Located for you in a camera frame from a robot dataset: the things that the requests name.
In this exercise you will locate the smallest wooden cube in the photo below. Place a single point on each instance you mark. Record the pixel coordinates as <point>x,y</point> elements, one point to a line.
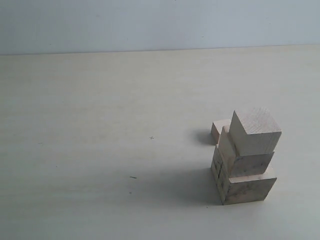
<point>216,128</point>

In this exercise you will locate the medium-large wooden cube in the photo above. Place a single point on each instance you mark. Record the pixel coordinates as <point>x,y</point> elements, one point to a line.
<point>240,165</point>

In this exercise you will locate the medium wooden cube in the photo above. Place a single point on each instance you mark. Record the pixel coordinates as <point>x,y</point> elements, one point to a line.
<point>254,131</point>

